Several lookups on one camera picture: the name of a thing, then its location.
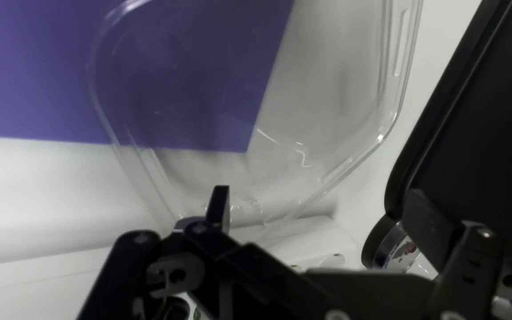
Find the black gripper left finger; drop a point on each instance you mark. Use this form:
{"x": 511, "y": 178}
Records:
{"x": 218, "y": 211}

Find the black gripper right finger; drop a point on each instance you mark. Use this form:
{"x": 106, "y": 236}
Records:
{"x": 435, "y": 231}

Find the purple paper sheet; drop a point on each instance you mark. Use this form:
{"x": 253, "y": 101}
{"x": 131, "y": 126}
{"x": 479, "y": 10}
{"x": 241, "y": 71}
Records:
{"x": 157, "y": 73}

